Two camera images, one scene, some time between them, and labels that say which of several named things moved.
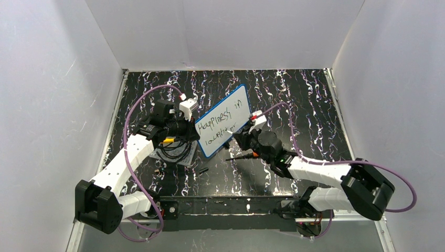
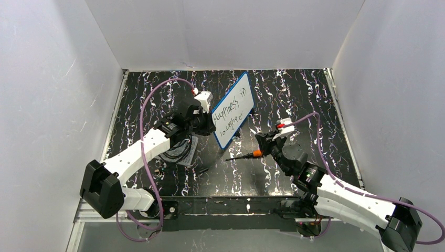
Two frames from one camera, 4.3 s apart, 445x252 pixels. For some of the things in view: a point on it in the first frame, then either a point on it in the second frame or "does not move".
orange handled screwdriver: (253, 154) does not move
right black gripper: (244, 140) -> (270, 144)
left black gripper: (189, 129) -> (205, 122)
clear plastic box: (182, 152) does not move
